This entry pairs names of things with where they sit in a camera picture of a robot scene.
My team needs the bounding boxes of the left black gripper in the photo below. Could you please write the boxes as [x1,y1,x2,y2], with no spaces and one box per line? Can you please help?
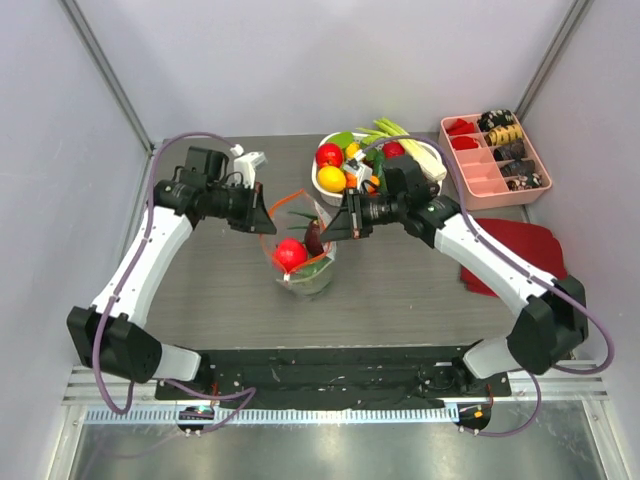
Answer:
[208,180,278,234]

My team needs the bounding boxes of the green onion toy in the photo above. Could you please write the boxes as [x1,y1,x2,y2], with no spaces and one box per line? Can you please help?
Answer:
[287,210,321,230]

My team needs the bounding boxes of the clear zip top bag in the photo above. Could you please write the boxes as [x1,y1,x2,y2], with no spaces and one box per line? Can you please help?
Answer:
[260,189,337,297]

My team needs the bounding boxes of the green melon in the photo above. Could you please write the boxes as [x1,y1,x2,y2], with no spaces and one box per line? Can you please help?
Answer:
[287,260,333,296]

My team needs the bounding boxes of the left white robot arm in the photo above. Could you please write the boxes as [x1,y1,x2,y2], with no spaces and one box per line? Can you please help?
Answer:
[67,147,277,399]

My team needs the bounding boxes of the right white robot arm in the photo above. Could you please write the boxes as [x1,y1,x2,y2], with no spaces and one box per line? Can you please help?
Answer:
[320,156,588,395]

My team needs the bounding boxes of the yellow lemon toy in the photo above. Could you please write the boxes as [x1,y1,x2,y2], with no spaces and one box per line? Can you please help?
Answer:
[316,165,347,194]

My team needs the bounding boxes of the white plastic basket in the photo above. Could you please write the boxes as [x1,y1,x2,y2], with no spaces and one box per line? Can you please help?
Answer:
[311,130,446,206]

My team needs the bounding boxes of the yellow bell pepper toy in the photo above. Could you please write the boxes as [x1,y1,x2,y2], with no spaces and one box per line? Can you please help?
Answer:
[344,142,361,160]

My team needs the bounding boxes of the red apple toy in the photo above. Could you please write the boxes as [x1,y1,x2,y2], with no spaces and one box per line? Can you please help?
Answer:
[315,143,344,169]

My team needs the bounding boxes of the green lime toy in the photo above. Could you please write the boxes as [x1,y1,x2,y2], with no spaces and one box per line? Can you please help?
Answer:
[327,131,355,150]

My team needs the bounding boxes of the white corn toy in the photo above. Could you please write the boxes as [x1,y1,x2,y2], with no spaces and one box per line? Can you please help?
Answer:
[357,117,447,182]

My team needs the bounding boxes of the pink divided organizer tray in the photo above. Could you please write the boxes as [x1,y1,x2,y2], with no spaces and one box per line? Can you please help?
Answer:
[439,112,553,211]

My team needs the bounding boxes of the red folded cloth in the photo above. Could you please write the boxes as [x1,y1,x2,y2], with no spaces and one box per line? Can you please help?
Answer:
[477,218,568,280]

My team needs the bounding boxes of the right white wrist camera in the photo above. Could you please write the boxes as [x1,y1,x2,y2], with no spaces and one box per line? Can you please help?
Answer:
[342,159,373,189]

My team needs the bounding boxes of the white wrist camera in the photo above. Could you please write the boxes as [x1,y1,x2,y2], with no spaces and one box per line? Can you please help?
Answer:
[342,159,373,189]
[231,144,268,188]

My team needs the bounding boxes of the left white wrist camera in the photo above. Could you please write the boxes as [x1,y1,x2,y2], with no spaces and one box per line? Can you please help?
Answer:
[231,144,268,188]

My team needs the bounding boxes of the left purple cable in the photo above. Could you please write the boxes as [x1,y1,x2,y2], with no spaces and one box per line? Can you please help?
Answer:
[92,132,256,434]

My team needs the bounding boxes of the purple cable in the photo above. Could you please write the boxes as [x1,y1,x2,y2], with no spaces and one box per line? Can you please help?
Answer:
[359,135,616,436]
[92,132,256,434]

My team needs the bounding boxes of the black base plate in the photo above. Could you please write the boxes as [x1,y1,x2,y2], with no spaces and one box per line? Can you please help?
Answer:
[154,347,511,411]

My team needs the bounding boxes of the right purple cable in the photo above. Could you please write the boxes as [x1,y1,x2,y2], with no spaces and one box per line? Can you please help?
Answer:
[359,135,616,436]

